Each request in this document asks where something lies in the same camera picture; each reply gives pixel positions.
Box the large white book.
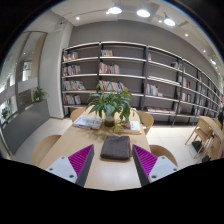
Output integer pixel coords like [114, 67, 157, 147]
[72, 114, 104, 130]

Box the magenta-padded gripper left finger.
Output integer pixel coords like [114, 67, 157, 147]
[45, 143, 95, 188]

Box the small green ledge plant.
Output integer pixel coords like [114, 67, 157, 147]
[0, 107, 11, 121]
[32, 87, 48, 103]

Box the slatted wooden chair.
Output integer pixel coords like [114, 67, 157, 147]
[184, 115, 224, 161]

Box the grey bookshelf unit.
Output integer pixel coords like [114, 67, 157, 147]
[60, 40, 224, 128]

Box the yellow-edged picture book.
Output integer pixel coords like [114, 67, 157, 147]
[113, 119, 143, 135]

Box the zigzag patterned towel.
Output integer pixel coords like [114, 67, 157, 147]
[99, 134, 133, 161]

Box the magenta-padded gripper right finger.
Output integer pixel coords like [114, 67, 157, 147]
[132, 143, 181, 187]

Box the green potted plant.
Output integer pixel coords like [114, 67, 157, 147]
[85, 83, 143, 128]

